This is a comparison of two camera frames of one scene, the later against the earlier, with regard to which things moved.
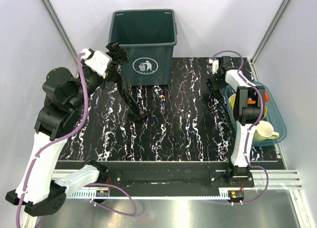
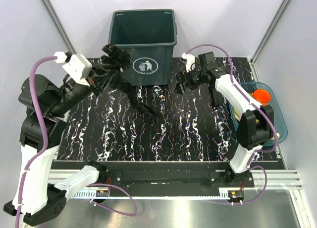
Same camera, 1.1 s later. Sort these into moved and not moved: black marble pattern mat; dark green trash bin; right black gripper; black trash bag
Moved: black trash bag; right black gripper
Not moved: black marble pattern mat; dark green trash bin
